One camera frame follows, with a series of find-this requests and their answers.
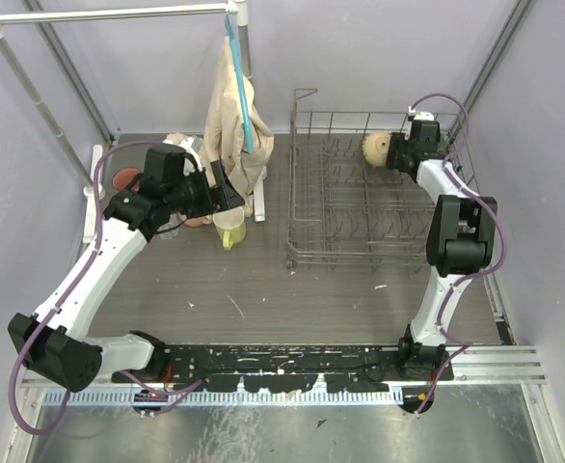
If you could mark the peach pink mug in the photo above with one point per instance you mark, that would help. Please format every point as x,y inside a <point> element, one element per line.
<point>198,222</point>

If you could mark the beige cloth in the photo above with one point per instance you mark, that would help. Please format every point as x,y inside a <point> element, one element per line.
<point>234,132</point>

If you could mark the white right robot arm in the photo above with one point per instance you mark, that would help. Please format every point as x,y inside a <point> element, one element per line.
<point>459,244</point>

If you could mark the slotted cable duct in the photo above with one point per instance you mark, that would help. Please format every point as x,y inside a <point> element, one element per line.
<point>134,396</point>

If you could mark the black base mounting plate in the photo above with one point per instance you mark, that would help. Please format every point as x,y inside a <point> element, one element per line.
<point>281,369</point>

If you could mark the yellow-green mug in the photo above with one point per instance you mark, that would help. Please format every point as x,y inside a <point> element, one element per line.
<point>231,226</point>

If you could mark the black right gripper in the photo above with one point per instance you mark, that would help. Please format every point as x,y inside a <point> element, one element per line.
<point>397,145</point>

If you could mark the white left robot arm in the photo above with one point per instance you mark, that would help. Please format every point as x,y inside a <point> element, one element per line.
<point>53,341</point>

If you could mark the blue clothes hanger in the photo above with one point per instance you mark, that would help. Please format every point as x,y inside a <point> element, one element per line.
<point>239,74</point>

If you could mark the clear glass cup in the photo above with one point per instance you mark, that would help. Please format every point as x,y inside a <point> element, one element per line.
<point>169,230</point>

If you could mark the grey wire dish rack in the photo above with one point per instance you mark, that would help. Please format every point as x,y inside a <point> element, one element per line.
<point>343,211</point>

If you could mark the beige round mug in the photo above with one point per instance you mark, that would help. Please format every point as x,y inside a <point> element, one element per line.
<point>376,148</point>

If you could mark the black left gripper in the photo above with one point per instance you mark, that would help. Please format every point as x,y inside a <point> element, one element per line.
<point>217,191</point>

